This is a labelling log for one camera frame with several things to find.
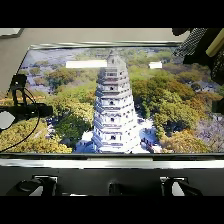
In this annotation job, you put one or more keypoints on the pale beige bar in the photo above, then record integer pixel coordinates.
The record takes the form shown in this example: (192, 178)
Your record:
(216, 46)

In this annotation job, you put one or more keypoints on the grey checked garment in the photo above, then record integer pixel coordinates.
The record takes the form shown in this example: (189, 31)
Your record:
(191, 43)

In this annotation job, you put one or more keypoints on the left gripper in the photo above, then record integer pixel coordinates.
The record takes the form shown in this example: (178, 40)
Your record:
(43, 110)

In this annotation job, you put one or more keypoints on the dark patterned garment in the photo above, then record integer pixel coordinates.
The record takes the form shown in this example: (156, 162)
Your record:
(218, 68)

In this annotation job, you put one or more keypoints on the silver frame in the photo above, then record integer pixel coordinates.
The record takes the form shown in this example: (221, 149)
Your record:
(100, 163)

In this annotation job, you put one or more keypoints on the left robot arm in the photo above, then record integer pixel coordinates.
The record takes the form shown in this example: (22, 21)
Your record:
(20, 111)

